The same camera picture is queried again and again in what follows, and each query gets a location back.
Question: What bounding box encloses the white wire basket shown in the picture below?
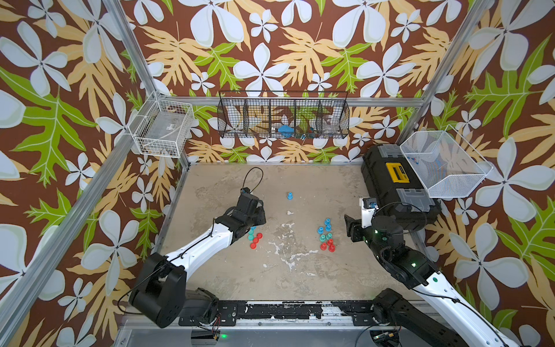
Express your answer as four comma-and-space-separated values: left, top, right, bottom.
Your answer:
130, 93, 195, 158
400, 126, 494, 200

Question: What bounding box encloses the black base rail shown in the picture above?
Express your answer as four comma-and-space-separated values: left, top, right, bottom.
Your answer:
178, 300, 412, 327

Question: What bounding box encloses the black wire basket back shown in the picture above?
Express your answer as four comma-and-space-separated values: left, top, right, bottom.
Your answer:
215, 91, 351, 140

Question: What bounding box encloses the aluminium frame post back right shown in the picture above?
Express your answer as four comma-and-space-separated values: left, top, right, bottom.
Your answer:
396, 0, 494, 145

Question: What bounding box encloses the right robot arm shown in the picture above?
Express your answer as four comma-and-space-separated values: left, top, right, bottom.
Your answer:
344, 215, 516, 346

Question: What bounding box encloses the white wire basket left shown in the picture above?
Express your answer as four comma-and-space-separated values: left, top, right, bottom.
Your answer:
130, 93, 195, 158

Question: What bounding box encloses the blue object in basket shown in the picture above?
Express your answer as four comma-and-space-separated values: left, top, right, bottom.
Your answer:
278, 125, 295, 138

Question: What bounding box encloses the white wire basket right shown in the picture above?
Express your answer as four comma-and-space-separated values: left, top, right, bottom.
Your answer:
400, 126, 494, 200

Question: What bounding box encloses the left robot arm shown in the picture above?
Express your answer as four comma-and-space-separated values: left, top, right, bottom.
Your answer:
128, 188, 266, 328

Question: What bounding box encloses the black toolbox yellow latch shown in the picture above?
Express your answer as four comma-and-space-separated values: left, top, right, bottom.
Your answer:
361, 144, 441, 231

